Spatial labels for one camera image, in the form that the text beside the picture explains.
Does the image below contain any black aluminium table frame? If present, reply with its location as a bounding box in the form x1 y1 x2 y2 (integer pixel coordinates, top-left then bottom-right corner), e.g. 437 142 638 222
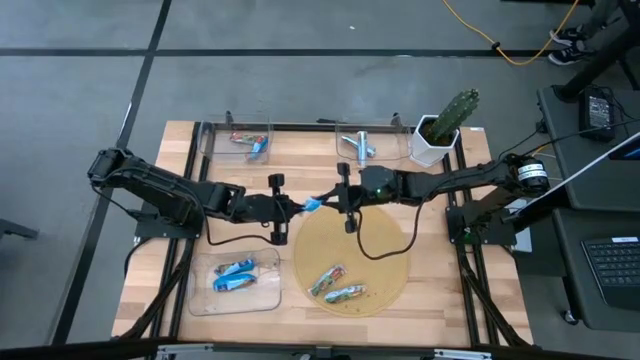
112 110 536 360

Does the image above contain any round woven yellow placemat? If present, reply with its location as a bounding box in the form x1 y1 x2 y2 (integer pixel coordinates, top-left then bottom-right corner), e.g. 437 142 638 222
292 203 412 319

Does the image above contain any white plant pot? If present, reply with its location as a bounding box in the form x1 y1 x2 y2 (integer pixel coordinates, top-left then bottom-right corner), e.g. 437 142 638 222
409 114 461 169

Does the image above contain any green cactus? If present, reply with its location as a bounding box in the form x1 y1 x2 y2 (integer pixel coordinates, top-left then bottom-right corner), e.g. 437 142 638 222
429 88 481 144

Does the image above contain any person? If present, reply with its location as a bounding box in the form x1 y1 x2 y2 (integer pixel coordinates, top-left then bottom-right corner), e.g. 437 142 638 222
547 0 626 66

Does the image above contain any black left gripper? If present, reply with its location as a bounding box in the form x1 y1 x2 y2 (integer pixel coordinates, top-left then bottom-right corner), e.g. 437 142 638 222
234 173 310 246

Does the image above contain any black chair base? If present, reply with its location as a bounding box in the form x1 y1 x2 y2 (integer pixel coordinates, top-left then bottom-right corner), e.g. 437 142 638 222
0 217 40 241

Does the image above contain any dark grey side desk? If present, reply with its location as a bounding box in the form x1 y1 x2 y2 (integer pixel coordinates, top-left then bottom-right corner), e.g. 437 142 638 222
537 84 640 334

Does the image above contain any clear plastic bin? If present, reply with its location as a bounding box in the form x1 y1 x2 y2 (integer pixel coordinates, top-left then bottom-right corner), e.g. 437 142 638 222
197 114 274 166
334 118 414 171
187 247 284 318

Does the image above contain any blue granola bar purple end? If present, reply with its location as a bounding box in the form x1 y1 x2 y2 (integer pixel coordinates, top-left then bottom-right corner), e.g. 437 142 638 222
213 258 257 277

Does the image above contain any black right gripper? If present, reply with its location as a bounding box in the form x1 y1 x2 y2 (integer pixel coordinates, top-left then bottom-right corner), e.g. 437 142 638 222
317 162 401 235

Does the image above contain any black stand leg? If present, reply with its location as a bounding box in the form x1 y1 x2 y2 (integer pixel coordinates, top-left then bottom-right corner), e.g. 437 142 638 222
552 0 640 104

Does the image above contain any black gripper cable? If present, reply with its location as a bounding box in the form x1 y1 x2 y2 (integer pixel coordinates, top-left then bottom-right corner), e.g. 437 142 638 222
192 197 289 247
352 192 431 262

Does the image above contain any black power adapter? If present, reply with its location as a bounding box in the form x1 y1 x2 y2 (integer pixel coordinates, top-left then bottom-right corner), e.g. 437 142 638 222
578 85 617 144

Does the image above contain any yellow cable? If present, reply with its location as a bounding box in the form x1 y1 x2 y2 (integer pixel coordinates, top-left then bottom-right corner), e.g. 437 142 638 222
440 0 581 67

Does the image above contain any black laptop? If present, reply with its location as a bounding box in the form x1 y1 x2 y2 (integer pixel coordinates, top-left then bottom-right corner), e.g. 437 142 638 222
509 132 640 312

